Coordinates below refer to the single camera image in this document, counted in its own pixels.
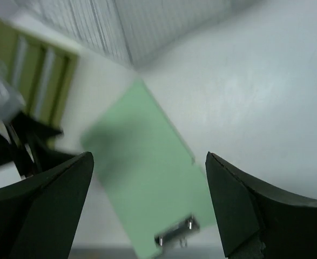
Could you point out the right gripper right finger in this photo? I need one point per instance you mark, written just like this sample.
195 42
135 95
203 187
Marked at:
256 219

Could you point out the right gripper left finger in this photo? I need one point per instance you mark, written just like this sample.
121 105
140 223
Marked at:
39 215

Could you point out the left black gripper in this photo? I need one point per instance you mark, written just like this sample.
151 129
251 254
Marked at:
28 146

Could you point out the green metal tool chest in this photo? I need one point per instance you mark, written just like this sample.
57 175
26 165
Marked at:
41 70

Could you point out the green clipboard with paper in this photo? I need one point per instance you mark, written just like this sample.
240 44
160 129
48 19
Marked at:
146 169

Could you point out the white wire file rack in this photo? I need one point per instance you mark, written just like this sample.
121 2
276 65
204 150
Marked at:
132 32

